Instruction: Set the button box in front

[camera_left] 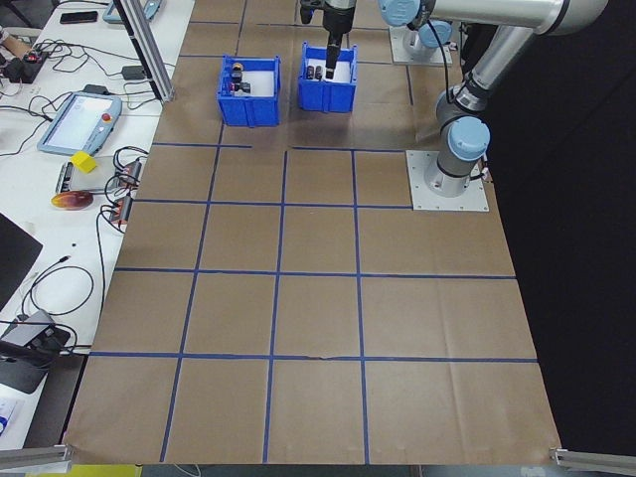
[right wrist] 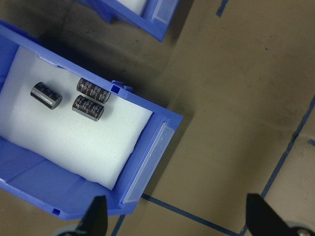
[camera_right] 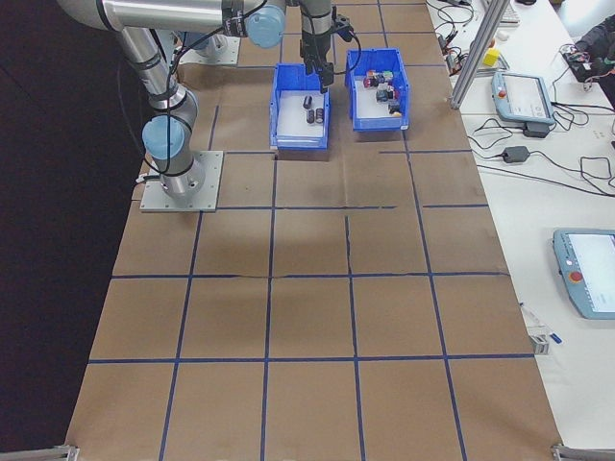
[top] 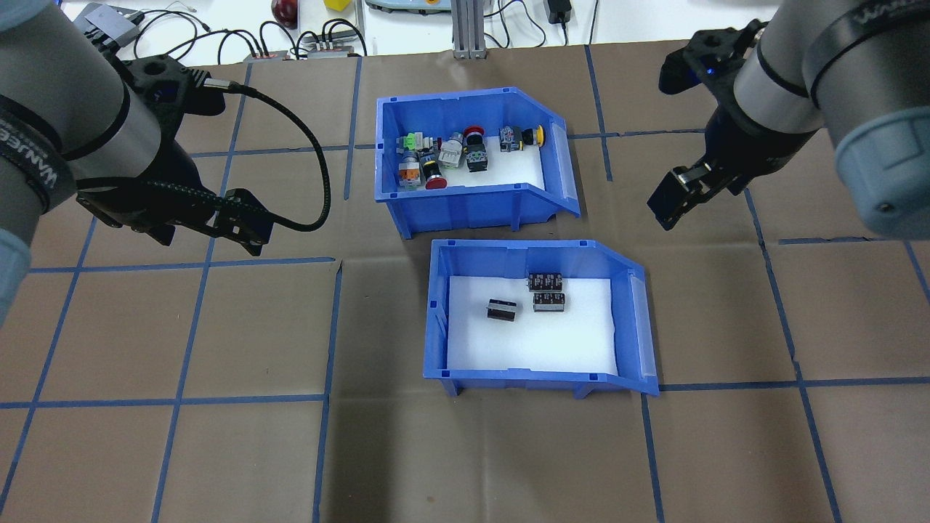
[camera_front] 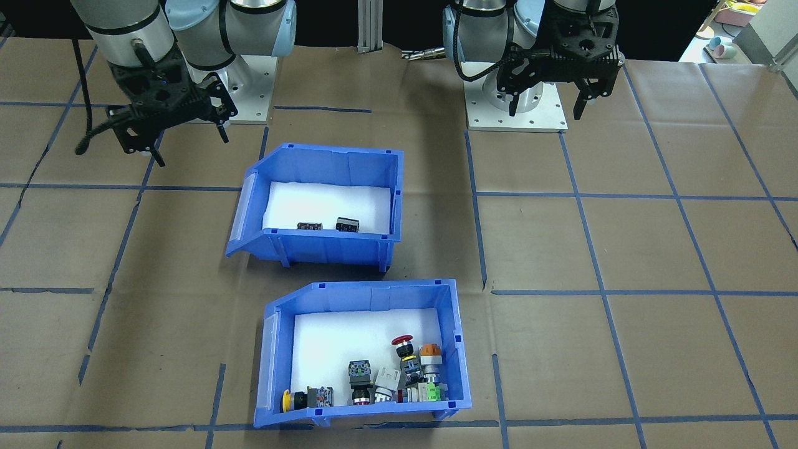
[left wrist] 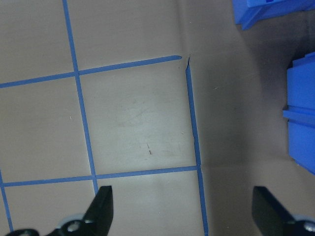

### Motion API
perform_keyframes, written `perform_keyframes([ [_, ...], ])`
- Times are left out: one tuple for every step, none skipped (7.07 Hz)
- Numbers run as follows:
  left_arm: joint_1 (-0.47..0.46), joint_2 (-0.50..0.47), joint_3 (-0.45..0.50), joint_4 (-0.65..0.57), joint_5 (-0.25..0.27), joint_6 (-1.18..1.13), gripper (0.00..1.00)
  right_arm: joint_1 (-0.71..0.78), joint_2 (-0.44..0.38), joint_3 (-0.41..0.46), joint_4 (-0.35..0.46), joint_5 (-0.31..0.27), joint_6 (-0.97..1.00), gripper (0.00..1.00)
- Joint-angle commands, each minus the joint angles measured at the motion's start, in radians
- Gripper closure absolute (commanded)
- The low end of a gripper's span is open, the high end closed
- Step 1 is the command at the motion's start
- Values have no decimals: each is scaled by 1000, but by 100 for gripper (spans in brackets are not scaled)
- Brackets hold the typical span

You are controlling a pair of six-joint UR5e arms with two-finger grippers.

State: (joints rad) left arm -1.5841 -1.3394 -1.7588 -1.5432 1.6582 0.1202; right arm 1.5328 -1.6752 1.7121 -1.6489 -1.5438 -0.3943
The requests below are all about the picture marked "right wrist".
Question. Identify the blue plastic capacitor bin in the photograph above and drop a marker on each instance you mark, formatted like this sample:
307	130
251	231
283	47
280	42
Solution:
37	179

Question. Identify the blue plastic button bin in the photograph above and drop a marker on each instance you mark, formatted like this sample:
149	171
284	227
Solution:
147	24

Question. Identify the white foam pad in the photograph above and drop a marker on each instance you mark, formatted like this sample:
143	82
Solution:
134	5
73	145

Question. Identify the dark brown cylindrical capacitor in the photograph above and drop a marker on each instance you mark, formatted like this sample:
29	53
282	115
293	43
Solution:
93	89
46	96
88	108

